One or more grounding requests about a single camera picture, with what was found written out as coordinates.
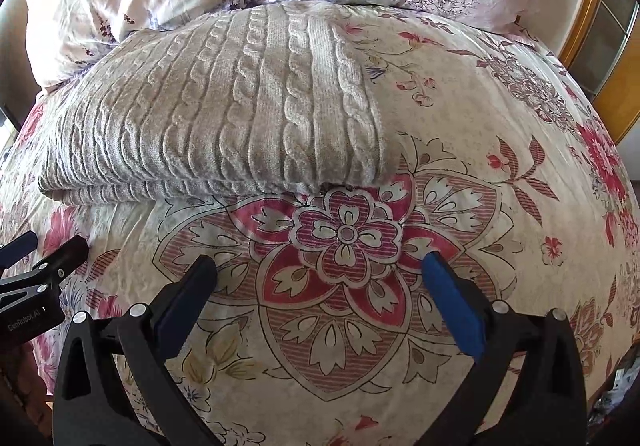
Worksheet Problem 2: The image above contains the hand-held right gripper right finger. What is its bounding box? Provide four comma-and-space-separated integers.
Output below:
407, 251, 588, 446

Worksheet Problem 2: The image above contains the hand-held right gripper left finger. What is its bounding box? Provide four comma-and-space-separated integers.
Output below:
52, 253, 223, 446

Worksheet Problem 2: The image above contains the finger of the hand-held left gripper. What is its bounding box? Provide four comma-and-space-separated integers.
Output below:
0, 235, 91, 309
0, 231, 40, 272

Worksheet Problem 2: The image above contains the cream cable knit sweater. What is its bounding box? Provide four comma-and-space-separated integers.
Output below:
37, 1, 393, 207

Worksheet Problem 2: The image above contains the floral bed sheet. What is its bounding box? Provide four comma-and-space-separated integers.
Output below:
0, 9, 640, 446

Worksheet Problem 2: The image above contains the yellow wooden framed panel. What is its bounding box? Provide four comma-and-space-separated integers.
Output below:
557, 0, 640, 147

